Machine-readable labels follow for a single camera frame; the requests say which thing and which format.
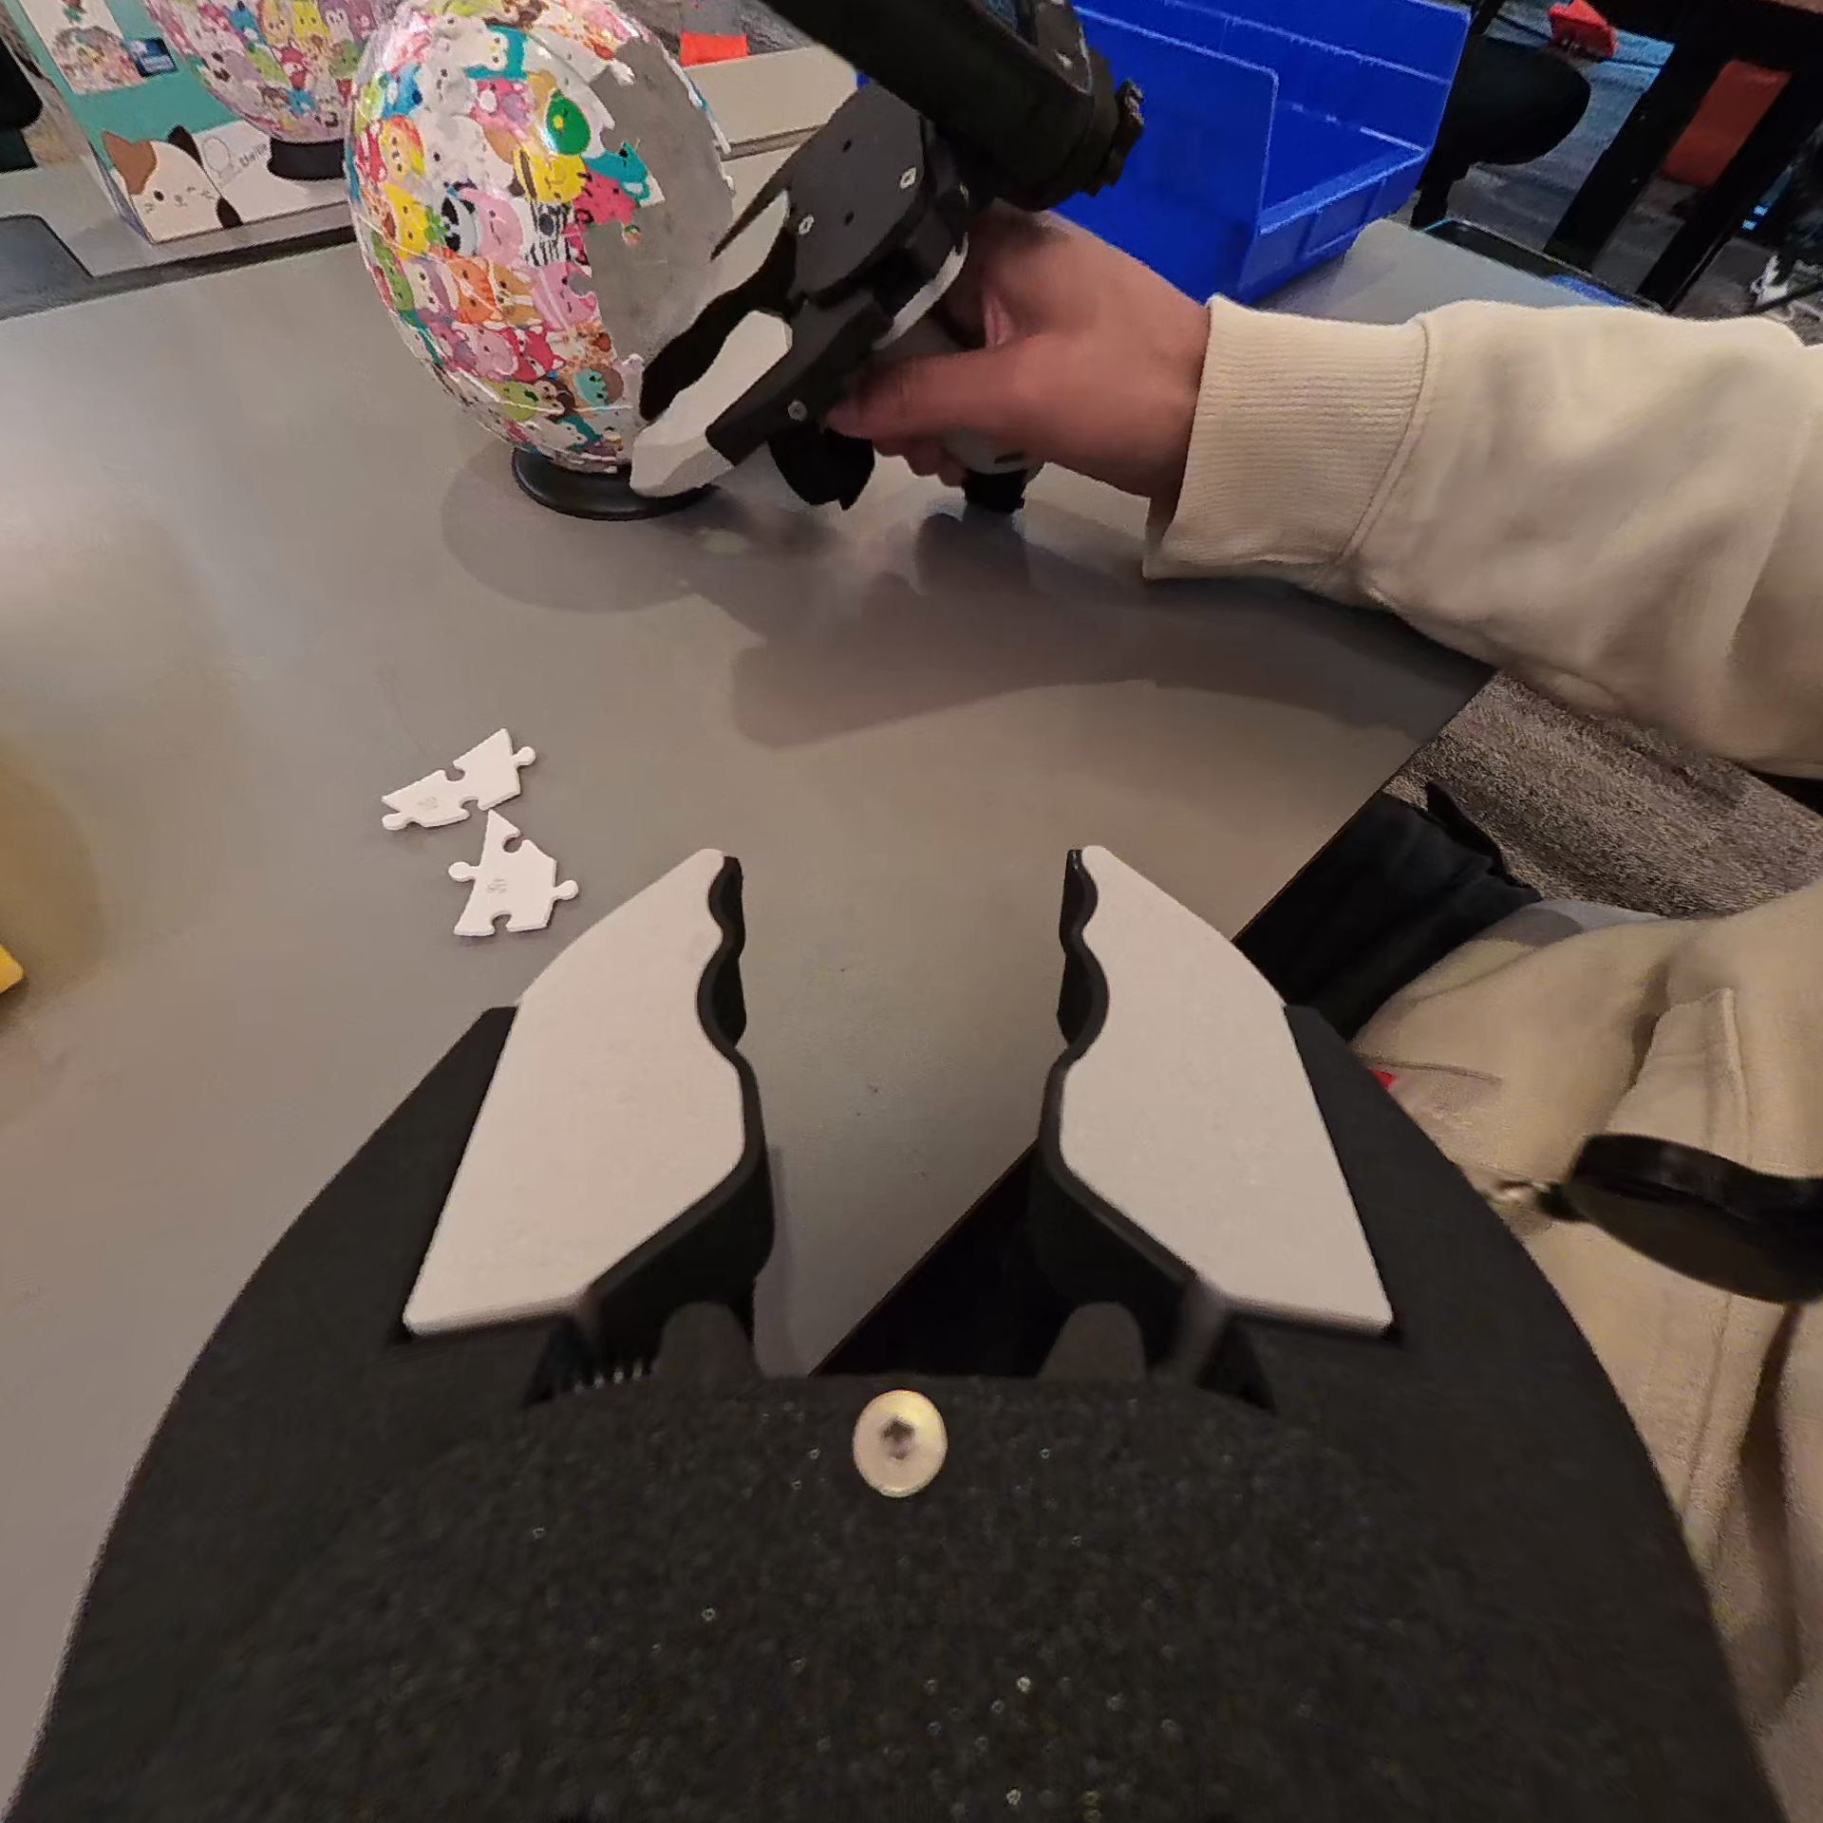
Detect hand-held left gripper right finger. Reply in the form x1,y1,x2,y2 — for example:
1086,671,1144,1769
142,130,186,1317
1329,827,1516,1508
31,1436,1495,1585
1034,846,1399,1341

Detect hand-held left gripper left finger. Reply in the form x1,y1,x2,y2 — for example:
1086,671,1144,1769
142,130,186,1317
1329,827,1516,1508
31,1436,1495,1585
407,846,778,1341

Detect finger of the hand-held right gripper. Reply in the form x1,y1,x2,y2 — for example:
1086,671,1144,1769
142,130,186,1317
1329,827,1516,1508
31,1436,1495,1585
627,309,806,503
636,177,806,430

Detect black ball stand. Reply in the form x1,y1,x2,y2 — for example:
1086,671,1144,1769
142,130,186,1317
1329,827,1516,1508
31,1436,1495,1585
515,443,722,526

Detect colourful puzzle ball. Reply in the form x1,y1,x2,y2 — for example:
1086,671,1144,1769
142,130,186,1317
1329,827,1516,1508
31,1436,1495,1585
343,0,750,476

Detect white puzzle piece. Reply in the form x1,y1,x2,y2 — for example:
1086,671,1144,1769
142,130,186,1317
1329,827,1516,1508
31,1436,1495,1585
382,730,541,835
448,812,585,941

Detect person's right forearm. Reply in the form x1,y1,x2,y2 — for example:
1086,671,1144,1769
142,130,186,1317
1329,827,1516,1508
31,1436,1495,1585
1149,296,1823,776

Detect puzzle box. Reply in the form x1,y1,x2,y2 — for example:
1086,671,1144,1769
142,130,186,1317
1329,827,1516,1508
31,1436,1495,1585
0,0,401,248

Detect person's right hand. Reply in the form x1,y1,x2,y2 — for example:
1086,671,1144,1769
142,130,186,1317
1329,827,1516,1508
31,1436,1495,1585
828,207,1216,521

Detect blue plastic bin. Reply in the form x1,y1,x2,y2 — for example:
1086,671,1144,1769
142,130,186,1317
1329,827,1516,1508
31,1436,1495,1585
1056,0,1471,303

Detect beige hoodie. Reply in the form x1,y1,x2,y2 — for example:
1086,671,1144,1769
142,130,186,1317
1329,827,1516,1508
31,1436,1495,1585
1354,883,1823,1823

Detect black office chair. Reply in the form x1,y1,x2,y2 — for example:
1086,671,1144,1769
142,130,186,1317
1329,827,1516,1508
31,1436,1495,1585
1418,0,1598,224

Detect black lanyard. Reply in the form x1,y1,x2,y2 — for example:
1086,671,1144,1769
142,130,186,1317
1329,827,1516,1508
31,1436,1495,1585
1564,1134,1823,1305

